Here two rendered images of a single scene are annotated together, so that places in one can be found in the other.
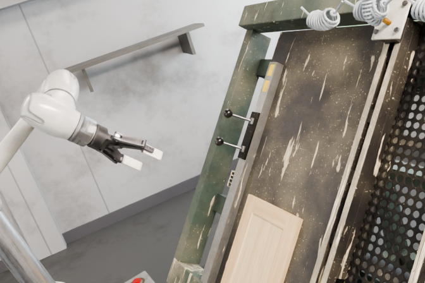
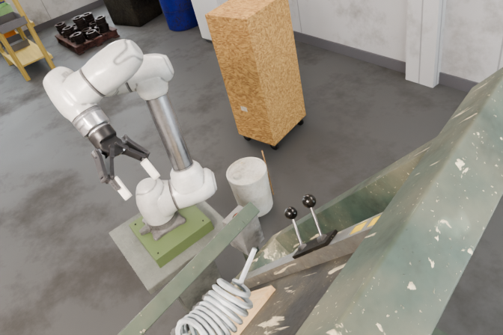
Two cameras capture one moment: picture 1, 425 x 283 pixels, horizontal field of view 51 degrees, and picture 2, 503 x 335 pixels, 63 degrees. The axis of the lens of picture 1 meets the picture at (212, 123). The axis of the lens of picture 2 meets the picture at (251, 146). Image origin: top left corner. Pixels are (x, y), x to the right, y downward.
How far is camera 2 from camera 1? 1.66 m
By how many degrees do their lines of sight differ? 67
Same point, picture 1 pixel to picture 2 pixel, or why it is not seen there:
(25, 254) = (167, 137)
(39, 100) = (47, 83)
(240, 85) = (403, 174)
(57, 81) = (90, 63)
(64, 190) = (465, 34)
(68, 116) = (64, 111)
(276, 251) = not seen: outside the picture
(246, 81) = not seen: hidden behind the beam
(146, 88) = not seen: outside the picture
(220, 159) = (340, 215)
